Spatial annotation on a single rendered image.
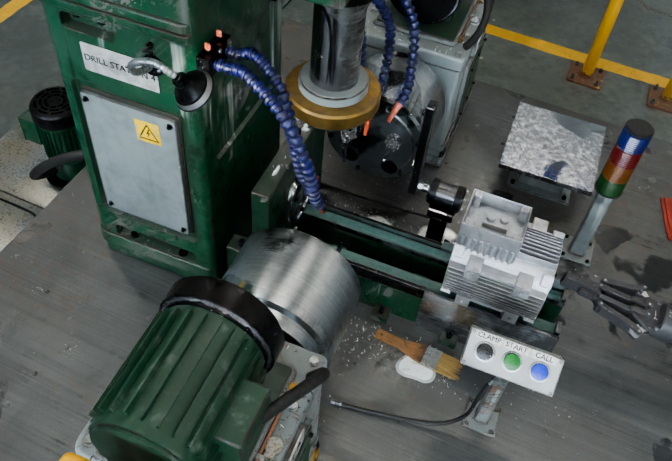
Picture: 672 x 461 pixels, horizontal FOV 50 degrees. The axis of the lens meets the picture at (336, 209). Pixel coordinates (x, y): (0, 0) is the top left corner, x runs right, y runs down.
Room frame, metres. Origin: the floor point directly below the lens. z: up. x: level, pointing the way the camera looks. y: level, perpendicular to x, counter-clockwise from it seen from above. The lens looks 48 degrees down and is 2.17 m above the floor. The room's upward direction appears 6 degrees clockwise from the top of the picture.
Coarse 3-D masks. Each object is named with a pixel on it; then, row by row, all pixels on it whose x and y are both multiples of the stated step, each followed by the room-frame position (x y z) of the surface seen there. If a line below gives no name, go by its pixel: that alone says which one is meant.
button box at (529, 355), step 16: (480, 336) 0.70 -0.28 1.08; (496, 336) 0.70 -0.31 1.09; (464, 352) 0.68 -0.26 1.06; (496, 352) 0.68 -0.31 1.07; (512, 352) 0.68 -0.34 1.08; (528, 352) 0.68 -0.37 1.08; (544, 352) 0.68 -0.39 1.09; (480, 368) 0.66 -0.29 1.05; (496, 368) 0.66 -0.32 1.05; (528, 368) 0.66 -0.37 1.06; (560, 368) 0.66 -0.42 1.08; (528, 384) 0.63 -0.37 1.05; (544, 384) 0.63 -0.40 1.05
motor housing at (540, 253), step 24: (456, 240) 0.92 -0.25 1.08; (528, 240) 0.92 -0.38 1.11; (552, 240) 0.92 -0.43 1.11; (456, 264) 0.88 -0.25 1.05; (504, 264) 0.88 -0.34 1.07; (528, 264) 0.88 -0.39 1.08; (552, 264) 0.87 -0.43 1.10; (456, 288) 0.86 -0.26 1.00; (480, 288) 0.85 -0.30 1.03; (504, 288) 0.84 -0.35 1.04; (528, 312) 0.82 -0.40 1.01
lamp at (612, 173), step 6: (606, 162) 1.17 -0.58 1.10; (606, 168) 1.16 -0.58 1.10; (612, 168) 1.15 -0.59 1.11; (618, 168) 1.14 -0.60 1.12; (606, 174) 1.15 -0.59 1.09; (612, 174) 1.14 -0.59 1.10; (618, 174) 1.14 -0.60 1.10; (624, 174) 1.14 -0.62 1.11; (630, 174) 1.14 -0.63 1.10; (612, 180) 1.14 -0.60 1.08; (618, 180) 1.13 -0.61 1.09; (624, 180) 1.14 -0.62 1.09
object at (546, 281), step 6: (552, 234) 0.97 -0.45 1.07; (558, 234) 0.96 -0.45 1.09; (564, 234) 0.96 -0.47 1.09; (456, 246) 0.90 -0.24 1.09; (462, 246) 0.90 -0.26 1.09; (456, 252) 0.89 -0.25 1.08; (462, 252) 0.89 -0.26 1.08; (546, 276) 0.84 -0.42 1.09; (552, 276) 0.85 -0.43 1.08; (540, 282) 0.84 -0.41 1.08; (546, 282) 0.84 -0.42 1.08; (552, 282) 0.84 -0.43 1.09; (546, 288) 0.83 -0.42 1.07
